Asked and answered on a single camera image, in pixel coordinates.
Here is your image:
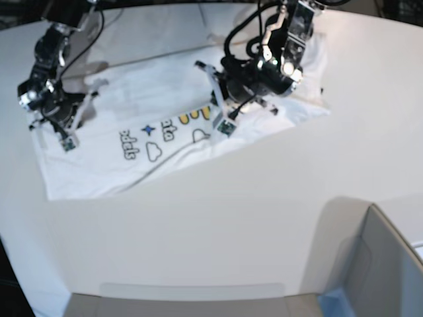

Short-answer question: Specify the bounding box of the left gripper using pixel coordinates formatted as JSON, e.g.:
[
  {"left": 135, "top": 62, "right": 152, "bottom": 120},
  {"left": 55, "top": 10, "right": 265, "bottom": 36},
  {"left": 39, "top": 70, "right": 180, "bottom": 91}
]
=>
[{"left": 194, "top": 61, "right": 279, "bottom": 137}]

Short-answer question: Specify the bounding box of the grey front tray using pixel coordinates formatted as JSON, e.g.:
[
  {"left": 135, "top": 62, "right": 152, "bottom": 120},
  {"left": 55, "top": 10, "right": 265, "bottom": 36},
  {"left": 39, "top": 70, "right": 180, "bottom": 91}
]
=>
[{"left": 64, "top": 283, "right": 323, "bottom": 316}]

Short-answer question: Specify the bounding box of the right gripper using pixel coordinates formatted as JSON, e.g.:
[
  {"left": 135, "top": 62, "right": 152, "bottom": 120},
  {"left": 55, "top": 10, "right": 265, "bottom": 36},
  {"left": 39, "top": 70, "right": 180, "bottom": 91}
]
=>
[{"left": 28, "top": 90, "right": 98, "bottom": 152}]

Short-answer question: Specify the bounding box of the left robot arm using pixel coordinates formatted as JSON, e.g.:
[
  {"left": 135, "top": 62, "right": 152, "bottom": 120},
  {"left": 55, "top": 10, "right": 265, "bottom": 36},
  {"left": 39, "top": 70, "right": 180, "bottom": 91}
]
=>
[{"left": 195, "top": 1, "right": 329, "bottom": 140}]

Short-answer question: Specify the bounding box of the grey bin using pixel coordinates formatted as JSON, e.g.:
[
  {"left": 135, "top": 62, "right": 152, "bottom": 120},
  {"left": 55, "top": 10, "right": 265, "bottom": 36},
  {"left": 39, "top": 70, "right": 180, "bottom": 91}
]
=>
[{"left": 300, "top": 196, "right": 422, "bottom": 316}]

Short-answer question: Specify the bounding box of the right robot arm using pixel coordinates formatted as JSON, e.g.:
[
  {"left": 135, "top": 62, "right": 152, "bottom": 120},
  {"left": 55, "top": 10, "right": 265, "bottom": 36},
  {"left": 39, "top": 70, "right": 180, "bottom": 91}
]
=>
[{"left": 17, "top": 1, "right": 98, "bottom": 152}]

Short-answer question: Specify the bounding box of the white printed t-shirt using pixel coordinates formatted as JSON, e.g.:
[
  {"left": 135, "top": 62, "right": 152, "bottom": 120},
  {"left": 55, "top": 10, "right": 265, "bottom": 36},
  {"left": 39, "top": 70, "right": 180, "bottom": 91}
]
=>
[{"left": 32, "top": 33, "right": 329, "bottom": 201}]

